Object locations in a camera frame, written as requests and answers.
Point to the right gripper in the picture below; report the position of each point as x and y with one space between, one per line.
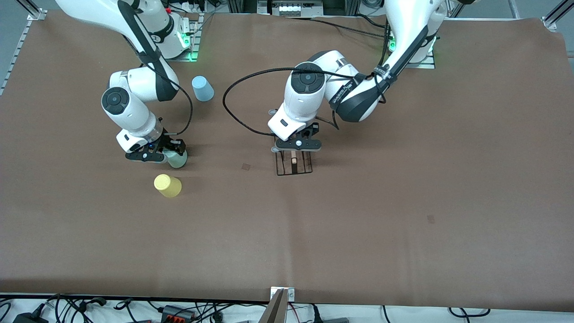
169 141

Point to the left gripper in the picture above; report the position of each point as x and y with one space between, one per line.
310 131

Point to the pale green plastic cup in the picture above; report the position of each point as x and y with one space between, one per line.
177 160

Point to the yellow plastic cup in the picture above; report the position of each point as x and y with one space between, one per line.
167 185

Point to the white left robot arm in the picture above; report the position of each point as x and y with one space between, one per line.
309 89

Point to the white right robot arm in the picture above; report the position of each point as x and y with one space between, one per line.
130 110

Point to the light blue plastic cup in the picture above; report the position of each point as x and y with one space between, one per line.
203 89

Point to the brown table cover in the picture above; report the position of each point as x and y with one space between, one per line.
287 233

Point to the white power strip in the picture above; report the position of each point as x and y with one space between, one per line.
296 8

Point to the white socket strip with plugs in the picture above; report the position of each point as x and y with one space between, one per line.
188 6

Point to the black orange connector box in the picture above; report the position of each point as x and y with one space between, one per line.
172 311

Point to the black upright plug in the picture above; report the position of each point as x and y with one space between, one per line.
316 316

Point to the flat grey box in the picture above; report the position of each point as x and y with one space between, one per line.
336 320

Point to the black power adapter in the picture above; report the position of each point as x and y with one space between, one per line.
29 319

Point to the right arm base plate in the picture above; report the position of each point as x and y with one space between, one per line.
195 31

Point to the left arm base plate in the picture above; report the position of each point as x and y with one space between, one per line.
429 65

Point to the small metal bracket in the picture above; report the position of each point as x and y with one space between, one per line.
290 294

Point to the silver perforated edge rail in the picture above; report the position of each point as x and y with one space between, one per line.
17 53

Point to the grey camera pole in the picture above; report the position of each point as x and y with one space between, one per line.
274 312

